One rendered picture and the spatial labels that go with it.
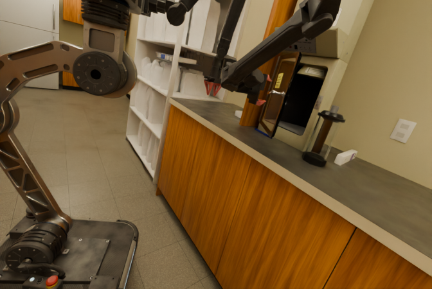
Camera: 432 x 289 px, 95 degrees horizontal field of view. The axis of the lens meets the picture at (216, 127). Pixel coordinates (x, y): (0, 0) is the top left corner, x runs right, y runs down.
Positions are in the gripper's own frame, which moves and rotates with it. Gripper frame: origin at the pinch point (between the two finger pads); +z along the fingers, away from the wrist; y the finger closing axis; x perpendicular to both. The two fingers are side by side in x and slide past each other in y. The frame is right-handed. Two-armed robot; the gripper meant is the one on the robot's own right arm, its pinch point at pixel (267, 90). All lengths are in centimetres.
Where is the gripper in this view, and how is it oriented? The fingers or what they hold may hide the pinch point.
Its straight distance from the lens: 99.2
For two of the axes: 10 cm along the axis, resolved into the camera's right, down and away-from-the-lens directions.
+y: 2.1, -9.4, -2.6
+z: 7.9, 0.1, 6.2
